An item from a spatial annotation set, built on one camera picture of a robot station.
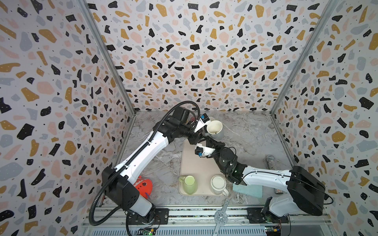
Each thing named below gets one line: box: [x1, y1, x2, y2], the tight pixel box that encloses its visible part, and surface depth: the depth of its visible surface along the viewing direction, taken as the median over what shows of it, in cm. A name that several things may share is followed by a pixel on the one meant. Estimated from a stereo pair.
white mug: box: [210, 174, 229, 197], surface depth 78 cm
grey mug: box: [206, 117, 225, 141], surface depth 76 cm
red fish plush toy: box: [133, 175, 153, 199], surface depth 77 cm
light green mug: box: [178, 175, 198, 195], surface depth 78 cm
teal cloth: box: [232, 182, 263, 199], surface depth 83 cm
